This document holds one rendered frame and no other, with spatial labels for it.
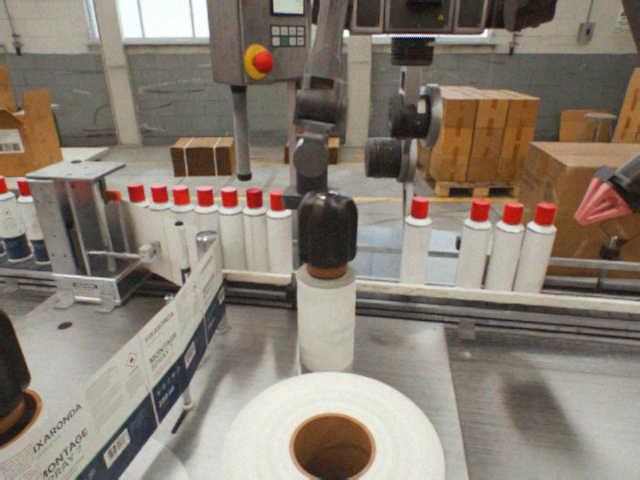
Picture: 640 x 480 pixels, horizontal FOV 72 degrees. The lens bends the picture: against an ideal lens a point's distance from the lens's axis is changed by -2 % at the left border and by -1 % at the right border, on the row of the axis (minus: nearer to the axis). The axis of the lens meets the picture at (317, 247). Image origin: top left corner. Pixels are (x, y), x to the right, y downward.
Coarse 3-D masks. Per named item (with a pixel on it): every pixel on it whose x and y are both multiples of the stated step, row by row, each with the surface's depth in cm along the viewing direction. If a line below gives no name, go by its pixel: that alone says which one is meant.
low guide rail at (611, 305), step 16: (224, 272) 94; (240, 272) 94; (256, 272) 94; (368, 288) 90; (384, 288) 89; (400, 288) 89; (416, 288) 88; (432, 288) 88; (448, 288) 88; (464, 288) 87; (544, 304) 85; (560, 304) 85; (576, 304) 84; (592, 304) 84; (608, 304) 83; (624, 304) 83
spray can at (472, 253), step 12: (480, 204) 82; (480, 216) 83; (468, 228) 84; (480, 228) 83; (468, 240) 85; (480, 240) 84; (468, 252) 86; (480, 252) 85; (468, 264) 87; (480, 264) 86; (456, 276) 90; (468, 276) 87; (480, 276) 88; (468, 300) 90
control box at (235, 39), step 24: (216, 0) 78; (240, 0) 74; (264, 0) 77; (216, 24) 80; (240, 24) 76; (264, 24) 79; (288, 24) 83; (216, 48) 82; (240, 48) 78; (264, 48) 80; (288, 48) 84; (216, 72) 84; (240, 72) 79; (288, 72) 86
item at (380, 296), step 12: (0, 264) 104; (12, 264) 104; (24, 264) 104; (36, 264) 104; (156, 276) 99; (252, 288) 95; (264, 288) 94; (276, 288) 94; (384, 300) 91; (396, 300) 90; (408, 300) 90; (420, 300) 90; (432, 300) 90; (444, 300) 90; (456, 300) 90; (480, 300) 90; (636, 300) 90; (528, 312) 87; (540, 312) 86; (552, 312) 86; (564, 312) 86; (576, 312) 86; (588, 312) 86; (600, 312) 86; (612, 312) 86
